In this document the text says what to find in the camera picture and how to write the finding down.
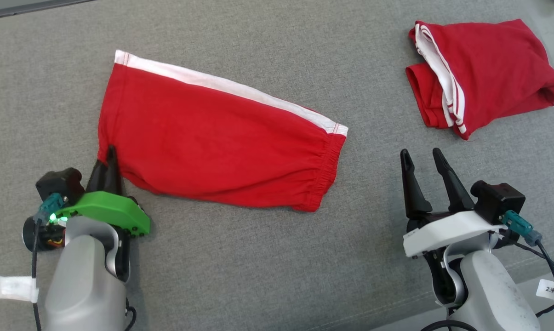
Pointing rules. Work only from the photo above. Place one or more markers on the red shorts with white stripe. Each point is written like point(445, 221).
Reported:
point(212, 142)

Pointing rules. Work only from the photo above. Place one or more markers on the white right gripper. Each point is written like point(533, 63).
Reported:
point(447, 232)

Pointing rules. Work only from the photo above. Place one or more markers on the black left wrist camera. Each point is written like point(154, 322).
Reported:
point(59, 184)

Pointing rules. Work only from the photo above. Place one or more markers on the red Bulls 23 jersey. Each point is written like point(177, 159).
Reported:
point(488, 73)

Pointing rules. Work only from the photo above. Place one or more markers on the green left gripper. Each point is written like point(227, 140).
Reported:
point(106, 211)

